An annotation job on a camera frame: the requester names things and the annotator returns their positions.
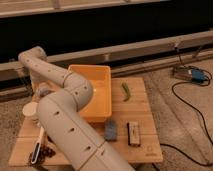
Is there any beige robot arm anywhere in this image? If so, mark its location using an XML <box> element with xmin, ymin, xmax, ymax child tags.
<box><xmin>18</xmin><ymin>47</ymin><xmax>135</xmax><ymax>171</ymax></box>

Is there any white paper cup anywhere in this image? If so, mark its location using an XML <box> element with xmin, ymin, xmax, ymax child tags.
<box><xmin>22</xmin><ymin>102</ymin><xmax>38</xmax><ymax>120</ymax></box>

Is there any dark grapes bunch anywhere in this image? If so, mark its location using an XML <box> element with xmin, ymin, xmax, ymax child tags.
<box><xmin>28</xmin><ymin>144</ymin><xmax>56</xmax><ymax>165</ymax></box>

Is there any orange plastic bin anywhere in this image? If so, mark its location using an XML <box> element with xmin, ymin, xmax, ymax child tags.
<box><xmin>69</xmin><ymin>64</ymin><xmax>112</xmax><ymax>123</ymax></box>

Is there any blue sponge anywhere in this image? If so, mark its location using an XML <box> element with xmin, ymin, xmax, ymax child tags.
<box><xmin>104</xmin><ymin>120</ymin><xmax>117</xmax><ymax>141</ymax></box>

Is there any brown rectangular block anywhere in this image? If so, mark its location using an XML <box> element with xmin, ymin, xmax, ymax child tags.
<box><xmin>127</xmin><ymin>121</ymin><xmax>141</xmax><ymax>147</ymax></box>

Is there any wooden table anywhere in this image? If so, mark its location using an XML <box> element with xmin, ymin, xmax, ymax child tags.
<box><xmin>9</xmin><ymin>77</ymin><xmax>163</xmax><ymax>166</ymax></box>

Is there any blue power box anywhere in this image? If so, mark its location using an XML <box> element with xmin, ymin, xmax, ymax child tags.
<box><xmin>172</xmin><ymin>66</ymin><xmax>206</xmax><ymax>83</ymax></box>

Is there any black cable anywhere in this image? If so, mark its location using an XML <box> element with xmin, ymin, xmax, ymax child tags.
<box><xmin>159</xmin><ymin>46</ymin><xmax>213</xmax><ymax>168</ymax></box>

